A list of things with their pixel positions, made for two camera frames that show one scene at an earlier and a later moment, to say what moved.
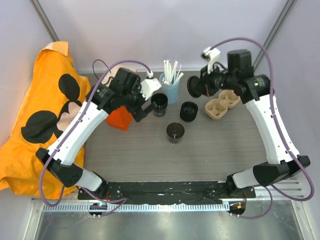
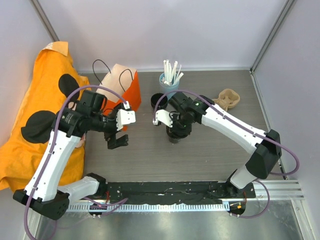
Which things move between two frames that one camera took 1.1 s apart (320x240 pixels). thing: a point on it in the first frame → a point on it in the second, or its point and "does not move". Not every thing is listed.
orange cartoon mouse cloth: x=56 y=89 does not move
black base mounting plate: x=173 y=192 does not move
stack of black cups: x=161 y=99 does not move
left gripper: x=137 y=112 → x=113 y=114
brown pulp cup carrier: x=217 y=108 does not move
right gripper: x=205 y=85 → x=175 y=129
